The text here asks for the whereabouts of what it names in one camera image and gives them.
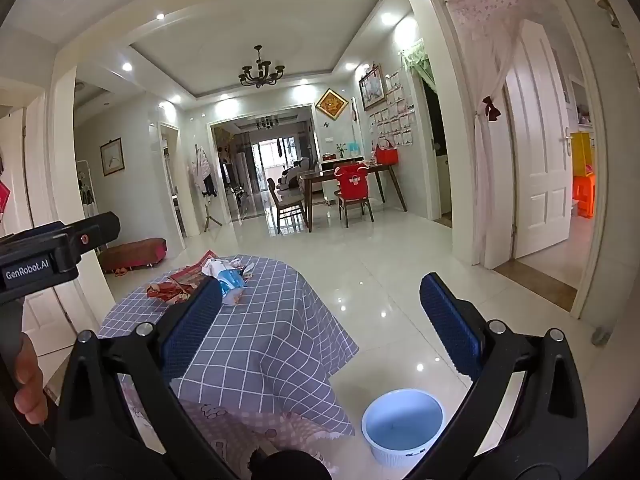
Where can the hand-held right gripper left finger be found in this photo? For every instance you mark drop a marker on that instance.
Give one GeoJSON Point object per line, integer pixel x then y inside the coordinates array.
{"type": "Point", "coordinates": [192, 332]}

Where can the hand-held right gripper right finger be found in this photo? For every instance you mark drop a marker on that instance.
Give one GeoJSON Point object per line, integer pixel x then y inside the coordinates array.
{"type": "Point", "coordinates": [450, 330]}

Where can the red and brown snack wrapper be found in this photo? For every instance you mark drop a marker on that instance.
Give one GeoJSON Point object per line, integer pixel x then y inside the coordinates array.
{"type": "Point", "coordinates": [187, 274]}

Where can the blue white plastic packet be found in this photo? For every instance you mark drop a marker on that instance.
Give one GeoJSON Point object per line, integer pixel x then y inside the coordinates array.
{"type": "Point", "coordinates": [230, 282]}

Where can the small white wrapper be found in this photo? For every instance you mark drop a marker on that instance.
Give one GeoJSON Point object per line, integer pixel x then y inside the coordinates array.
{"type": "Point", "coordinates": [245, 266]}

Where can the white plastic bin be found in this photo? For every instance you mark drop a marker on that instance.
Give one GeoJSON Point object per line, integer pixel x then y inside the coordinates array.
{"type": "Point", "coordinates": [400, 425]}

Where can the person's left hand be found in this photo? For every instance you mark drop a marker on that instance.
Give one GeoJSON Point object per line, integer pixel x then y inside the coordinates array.
{"type": "Point", "coordinates": [30, 385]}

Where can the white entrance door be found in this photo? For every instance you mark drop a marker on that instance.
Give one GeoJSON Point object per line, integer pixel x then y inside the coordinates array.
{"type": "Point", "coordinates": [50, 310]}

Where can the red paper decoration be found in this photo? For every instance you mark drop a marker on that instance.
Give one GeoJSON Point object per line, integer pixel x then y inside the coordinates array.
{"type": "Point", "coordinates": [4, 205]}

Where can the pair of orange slippers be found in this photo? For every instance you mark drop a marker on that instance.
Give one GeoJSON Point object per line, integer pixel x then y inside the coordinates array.
{"type": "Point", "coordinates": [120, 272]}

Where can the white clothes rack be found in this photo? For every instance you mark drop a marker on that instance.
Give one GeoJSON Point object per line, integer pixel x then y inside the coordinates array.
{"type": "Point", "coordinates": [89, 190]}

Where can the checkered cloth round table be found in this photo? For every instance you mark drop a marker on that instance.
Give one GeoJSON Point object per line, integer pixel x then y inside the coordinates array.
{"type": "Point", "coordinates": [280, 320]}

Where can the red cushioned bench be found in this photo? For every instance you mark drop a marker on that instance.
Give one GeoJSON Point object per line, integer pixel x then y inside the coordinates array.
{"type": "Point", "coordinates": [132, 251]}

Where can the wooden tripod stand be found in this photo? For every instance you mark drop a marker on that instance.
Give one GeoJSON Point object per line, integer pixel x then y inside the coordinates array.
{"type": "Point", "coordinates": [212, 220]}

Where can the small framed picture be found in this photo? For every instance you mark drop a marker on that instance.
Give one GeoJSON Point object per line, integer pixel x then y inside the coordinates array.
{"type": "Point", "coordinates": [111, 157]}

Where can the white appliance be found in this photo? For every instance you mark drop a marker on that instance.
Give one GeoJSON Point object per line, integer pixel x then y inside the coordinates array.
{"type": "Point", "coordinates": [442, 185]}

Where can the wooden dining chair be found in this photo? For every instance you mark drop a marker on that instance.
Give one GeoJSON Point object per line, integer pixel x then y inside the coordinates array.
{"type": "Point", "coordinates": [355, 203]}

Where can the wooden chair grey cushion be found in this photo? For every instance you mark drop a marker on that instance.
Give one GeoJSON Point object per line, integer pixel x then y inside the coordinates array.
{"type": "Point", "coordinates": [290, 204]}

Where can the hanging pink white jacket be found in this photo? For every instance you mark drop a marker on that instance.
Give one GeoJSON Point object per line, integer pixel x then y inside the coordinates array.
{"type": "Point", "coordinates": [200, 170]}

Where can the person's dark trouser leg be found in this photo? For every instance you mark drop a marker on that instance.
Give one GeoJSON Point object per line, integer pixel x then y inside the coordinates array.
{"type": "Point", "coordinates": [290, 467]}

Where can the red gift box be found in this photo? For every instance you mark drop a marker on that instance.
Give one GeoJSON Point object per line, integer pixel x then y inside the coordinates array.
{"type": "Point", "coordinates": [386, 156]}

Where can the white panel door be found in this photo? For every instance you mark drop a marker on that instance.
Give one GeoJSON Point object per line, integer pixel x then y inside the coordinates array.
{"type": "Point", "coordinates": [535, 160]}

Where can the orange plastic stool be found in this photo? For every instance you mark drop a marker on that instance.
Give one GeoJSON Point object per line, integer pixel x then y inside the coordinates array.
{"type": "Point", "coordinates": [584, 195]}

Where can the grey armchair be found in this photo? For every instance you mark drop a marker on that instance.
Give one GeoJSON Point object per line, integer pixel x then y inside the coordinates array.
{"type": "Point", "coordinates": [295, 170]}

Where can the wooden dining table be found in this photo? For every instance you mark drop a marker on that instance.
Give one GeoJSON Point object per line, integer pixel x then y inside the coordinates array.
{"type": "Point", "coordinates": [325, 176]}

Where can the white sideboard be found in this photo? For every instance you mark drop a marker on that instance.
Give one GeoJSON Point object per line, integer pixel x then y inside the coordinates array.
{"type": "Point", "coordinates": [327, 162]}

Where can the yellow cabinet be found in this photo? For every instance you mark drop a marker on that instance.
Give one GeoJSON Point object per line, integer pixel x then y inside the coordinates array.
{"type": "Point", "coordinates": [580, 155]}

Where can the small dark chandelier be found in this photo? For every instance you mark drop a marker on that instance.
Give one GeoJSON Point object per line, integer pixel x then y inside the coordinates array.
{"type": "Point", "coordinates": [266, 122]}

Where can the dark red bow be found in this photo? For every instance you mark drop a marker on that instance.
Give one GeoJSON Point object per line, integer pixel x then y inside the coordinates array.
{"type": "Point", "coordinates": [492, 109]}

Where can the large framed picture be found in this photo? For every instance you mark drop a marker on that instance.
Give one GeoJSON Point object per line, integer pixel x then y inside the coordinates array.
{"type": "Point", "coordinates": [372, 89]}

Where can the black chandelier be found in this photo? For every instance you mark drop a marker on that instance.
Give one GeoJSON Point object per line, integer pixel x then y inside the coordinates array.
{"type": "Point", "coordinates": [260, 77]}

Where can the green curtain valance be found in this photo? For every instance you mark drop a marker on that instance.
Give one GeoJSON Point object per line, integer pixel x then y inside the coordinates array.
{"type": "Point", "coordinates": [415, 55]}

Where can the rows of wall certificates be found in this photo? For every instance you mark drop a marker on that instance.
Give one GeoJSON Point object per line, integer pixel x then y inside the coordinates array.
{"type": "Point", "coordinates": [395, 120]}

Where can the diamond red gold wall ornament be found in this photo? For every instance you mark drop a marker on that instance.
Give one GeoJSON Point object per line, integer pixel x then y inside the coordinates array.
{"type": "Point", "coordinates": [331, 105]}

